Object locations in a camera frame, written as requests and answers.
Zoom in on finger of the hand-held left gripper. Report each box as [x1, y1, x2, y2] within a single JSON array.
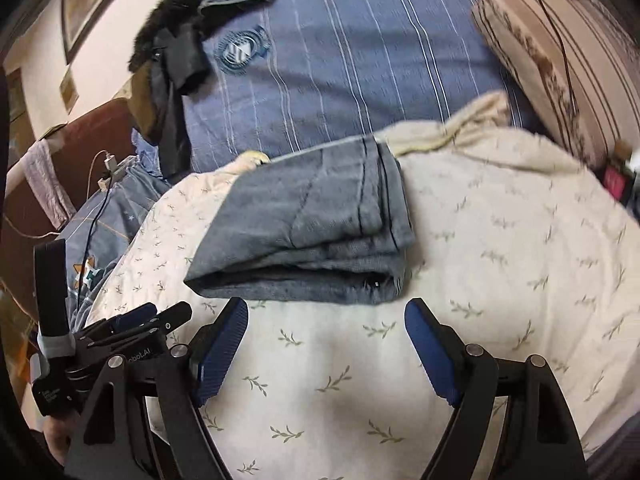
[[131, 301, 194, 337], [75, 304, 160, 343]]

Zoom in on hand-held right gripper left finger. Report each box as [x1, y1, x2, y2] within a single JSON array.
[[64, 297, 249, 480]]

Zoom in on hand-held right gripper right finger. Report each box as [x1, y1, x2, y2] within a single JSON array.
[[404, 298, 586, 480]]

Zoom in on grey-blue denim pants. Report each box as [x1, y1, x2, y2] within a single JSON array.
[[184, 135, 416, 306]]

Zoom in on person's left forearm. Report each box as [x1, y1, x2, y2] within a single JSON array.
[[44, 412, 83, 467]]

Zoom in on cream leaf-print blanket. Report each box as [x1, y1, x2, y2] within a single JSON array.
[[85, 92, 640, 480]]

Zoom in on blue star-print sheet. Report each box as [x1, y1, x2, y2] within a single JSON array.
[[59, 155, 173, 326]]

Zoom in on white charger plug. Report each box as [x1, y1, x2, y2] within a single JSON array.
[[97, 152, 132, 192]]

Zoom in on purple towel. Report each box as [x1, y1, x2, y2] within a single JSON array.
[[22, 139, 72, 230]]

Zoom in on wooden headboard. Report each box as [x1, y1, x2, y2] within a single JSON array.
[[6, 94, 141, 256]]

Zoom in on brown cloth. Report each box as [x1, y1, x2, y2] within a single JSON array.
[[127, 60, 168, 143]]

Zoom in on black box with red face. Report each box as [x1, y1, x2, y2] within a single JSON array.
[[601, 164, 632, 202]]

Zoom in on black garment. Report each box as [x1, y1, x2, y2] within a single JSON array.
[[126, 0, 217, 178]]

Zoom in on blue plaid pillow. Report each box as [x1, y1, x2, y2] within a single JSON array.
[[177, 0, 543, 175]]

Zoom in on beige striped pillow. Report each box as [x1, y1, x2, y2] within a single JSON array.
[[471, 0, 640, 167]]

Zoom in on black charging cable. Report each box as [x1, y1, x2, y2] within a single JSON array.
[[75, 180, 117, 316]]

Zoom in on small framed wall picture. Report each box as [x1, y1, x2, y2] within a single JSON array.
[[58, 67, 82, 115]]

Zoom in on large framed wall picture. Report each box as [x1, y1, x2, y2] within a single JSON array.
[[59, 0, 153, 65]]

